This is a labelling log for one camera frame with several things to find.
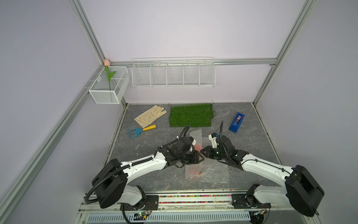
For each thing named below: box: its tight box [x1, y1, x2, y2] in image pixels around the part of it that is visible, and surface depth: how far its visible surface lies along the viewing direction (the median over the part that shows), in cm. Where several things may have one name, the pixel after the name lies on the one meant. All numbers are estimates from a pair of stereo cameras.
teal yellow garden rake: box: [128, 124, 157, 138], surface depth 107 cm
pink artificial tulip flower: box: [104, 58, 117, 91], surface depth 92 cm
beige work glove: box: [134, 105, 167, 129], surface depth 114 cm
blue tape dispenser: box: [228, 112, 245, 133], surface depth 104 cm
